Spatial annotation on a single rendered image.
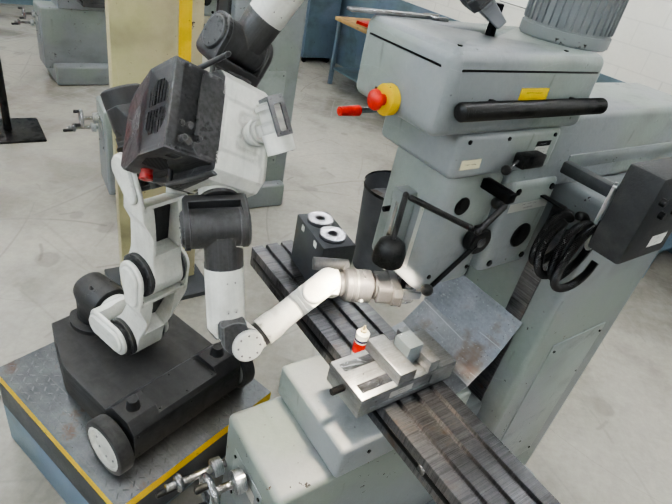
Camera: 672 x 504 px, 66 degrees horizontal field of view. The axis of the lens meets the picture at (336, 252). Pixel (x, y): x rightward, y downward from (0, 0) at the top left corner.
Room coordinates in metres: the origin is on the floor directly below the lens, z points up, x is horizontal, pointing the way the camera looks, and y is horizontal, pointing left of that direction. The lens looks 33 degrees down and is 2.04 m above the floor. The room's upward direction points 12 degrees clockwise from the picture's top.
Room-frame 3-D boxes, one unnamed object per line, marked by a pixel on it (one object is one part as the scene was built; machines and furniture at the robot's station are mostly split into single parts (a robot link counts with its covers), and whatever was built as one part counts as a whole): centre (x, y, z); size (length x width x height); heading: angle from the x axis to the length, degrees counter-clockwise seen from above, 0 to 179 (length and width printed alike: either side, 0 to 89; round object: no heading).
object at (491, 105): (1.07, -0.33, 1.79); 0.45 x 0.04 x 0.04; 130
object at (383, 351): (1.08, -0.21, 1.05); 0.15 x 0.06 x 0.04; 40
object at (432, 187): (1.16, -0.21, 1.47); 0.21 x 0.19 x 0.32; 40
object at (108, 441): (1.00, 0.58, 0.50); 0.20 x 0.05 x 0.20; 59
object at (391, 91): (1.01, -0.03, 1.76); 0.06 x 0.02 x 0.06; 40
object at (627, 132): (1.48, -0.59, 1.66); 0.80 x 0.23 x 0.20; 130
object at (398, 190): (1.09, -0.13, 1.45); 0.04 x 0.04 x 0.21; 40
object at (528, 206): (1.28, -0.36, 1.47); 0.24 x 0.19 x 0.26; 40
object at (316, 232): (1.53, 0.05, 1.06); 0.22 x 0.12 x 0.20; 33
